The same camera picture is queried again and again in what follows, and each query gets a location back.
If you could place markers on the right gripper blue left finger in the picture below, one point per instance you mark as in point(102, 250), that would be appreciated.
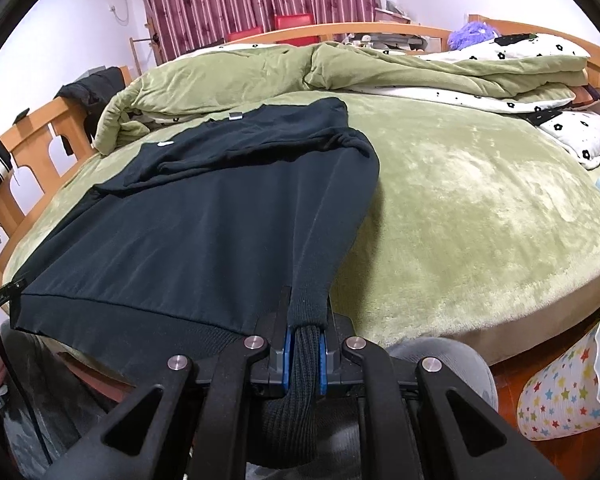
point(286, 355)

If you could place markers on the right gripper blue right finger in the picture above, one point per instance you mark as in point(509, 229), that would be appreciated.
point(323, 383)

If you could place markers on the dark navy sweatshirt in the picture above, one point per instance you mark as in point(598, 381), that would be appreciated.
point(198, 238)

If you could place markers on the green plush bed sheet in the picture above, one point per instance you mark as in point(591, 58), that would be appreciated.
point(480, 229)

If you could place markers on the star-print fabric bin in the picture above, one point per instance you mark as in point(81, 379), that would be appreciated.
point(563, 398)

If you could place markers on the green plush quilt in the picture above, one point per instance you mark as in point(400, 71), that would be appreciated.
point(210, 80)

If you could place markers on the black jacket on bedframe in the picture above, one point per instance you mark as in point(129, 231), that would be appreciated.
point(93, 93)

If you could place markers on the red chair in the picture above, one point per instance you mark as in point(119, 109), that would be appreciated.
point(280, 22)

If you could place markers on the wooden coat rack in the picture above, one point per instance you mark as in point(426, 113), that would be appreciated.
point(146, 50)

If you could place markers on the cluttered desk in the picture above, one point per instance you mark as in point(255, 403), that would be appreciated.
point(386, 41)

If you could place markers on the white flower-print pillow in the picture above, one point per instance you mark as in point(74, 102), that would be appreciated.
point(562, 111)

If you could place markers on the purple plush toy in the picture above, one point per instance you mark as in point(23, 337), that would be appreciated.
point(473, 32)

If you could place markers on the wooden bed frame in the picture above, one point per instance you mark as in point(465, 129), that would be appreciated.
point(28, 140)

